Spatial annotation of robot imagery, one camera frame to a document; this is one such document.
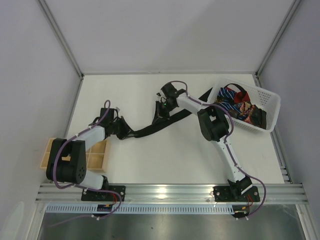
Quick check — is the aluminium mounting rail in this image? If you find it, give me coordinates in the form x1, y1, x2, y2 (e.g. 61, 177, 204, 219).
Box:
35, 183, 308, 205

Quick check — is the black tie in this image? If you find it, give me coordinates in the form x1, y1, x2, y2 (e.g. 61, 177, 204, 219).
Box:
132, 83, 199, 138

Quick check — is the white slotted cable duct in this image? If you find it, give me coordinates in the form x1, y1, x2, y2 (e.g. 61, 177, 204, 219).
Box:
45, 203, 235, 215

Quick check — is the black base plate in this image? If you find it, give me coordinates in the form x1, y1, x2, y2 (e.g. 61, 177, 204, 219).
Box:
81, 185, 126, 202
213, 185, 261, 203

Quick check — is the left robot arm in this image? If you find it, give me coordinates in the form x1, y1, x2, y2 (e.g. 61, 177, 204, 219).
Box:
46, 107, 133, 191

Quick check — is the blue striped tie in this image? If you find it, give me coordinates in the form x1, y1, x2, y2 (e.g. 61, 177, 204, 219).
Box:
215, 87, 240, 113

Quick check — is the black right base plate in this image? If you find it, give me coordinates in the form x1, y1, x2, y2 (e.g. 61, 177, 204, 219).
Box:
213, 185, 261, 203

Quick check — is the dark patterned tie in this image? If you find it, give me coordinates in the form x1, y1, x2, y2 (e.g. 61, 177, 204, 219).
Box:
236, 102, 267, 130

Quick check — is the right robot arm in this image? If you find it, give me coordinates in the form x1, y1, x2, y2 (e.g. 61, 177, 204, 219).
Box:
153, 82, 253, 200

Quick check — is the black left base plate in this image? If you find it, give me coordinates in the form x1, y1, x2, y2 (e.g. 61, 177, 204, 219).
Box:
81, 185, 126, 202

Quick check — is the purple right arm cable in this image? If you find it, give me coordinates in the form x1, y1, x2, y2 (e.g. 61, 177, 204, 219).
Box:
168, 80, 267, 220

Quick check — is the wooden compartment tray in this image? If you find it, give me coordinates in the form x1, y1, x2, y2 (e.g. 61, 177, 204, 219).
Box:
39, 138, 110, 174

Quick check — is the red tie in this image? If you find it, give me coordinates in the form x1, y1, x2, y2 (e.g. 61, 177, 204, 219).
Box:
233, 91, 251, 104

